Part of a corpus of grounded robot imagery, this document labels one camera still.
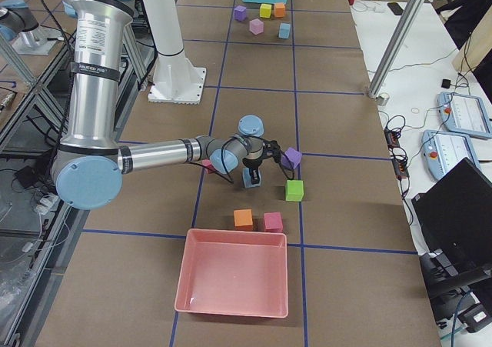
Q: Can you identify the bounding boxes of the light blue block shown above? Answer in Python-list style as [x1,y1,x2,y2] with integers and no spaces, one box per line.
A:
[278,22,291,39]
[242,168,261,189]

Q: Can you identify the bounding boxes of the purple block near red bin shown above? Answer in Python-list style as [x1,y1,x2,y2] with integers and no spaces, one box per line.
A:
[281,147,302,169]

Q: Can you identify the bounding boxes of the green block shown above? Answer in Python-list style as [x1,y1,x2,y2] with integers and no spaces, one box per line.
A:
[285,179,304,202]

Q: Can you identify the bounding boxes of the orange block near red bin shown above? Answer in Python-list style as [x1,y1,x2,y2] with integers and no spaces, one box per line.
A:
[234,209,254,231]

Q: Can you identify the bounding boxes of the pink block far right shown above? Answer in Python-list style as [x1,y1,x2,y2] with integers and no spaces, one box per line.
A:
[201,159,215,174]

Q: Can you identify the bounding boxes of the pink block beside red bin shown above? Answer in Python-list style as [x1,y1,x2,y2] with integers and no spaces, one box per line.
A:
[263,212,284,233]

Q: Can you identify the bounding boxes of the red plastic bin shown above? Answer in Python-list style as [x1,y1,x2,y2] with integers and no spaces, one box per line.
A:
[175,229,288,319]

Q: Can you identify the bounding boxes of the pink block near cyan bin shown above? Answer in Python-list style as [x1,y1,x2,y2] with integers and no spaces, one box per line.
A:
[249,18,264,35]

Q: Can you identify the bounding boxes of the black power strip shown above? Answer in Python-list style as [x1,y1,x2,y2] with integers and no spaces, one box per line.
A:
[384,128,410,181]

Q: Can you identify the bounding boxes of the small metal cylinder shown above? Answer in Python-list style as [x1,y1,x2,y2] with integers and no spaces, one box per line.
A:
[376,92,390,107]

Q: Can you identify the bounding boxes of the purple block near cyan bin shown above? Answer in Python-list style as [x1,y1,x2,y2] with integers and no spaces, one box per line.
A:
[234,5,248,22]

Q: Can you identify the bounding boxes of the yellow block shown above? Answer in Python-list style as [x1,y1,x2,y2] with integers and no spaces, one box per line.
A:
[259,3,272,18]

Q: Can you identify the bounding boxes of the orange block near cyan bin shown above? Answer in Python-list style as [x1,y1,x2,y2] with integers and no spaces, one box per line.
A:
[273,2,286,18]

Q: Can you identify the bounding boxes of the lower teach pendant tablet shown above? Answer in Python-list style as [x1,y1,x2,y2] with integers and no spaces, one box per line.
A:
[422,130,481,181]

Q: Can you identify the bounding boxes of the teach pendant tablet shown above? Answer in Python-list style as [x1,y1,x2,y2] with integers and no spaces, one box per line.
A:
[437,92,491,139]
[422,130,481,181]

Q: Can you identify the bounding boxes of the black laptop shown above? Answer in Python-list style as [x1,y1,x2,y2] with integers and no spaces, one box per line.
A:
[411,158,491,266]

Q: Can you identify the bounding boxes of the black smartphone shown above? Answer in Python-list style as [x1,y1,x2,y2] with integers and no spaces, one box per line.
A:
[387,2,404,16]

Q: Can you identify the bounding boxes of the upper teach pendant tablet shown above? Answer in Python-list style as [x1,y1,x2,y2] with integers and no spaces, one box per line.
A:
[437,92,491,139]

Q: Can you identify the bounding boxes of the seated person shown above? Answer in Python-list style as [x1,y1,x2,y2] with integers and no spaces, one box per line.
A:
[435,0,491,48]

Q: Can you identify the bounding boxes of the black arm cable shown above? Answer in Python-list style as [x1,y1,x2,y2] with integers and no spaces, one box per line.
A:
[190,135,295,186]

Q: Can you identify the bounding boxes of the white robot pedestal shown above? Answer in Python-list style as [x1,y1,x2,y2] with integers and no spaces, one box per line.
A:
[143,0,207,105]

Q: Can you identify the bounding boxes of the aluminium frame post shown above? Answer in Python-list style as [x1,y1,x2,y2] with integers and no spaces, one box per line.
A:
[367,0,425,103]

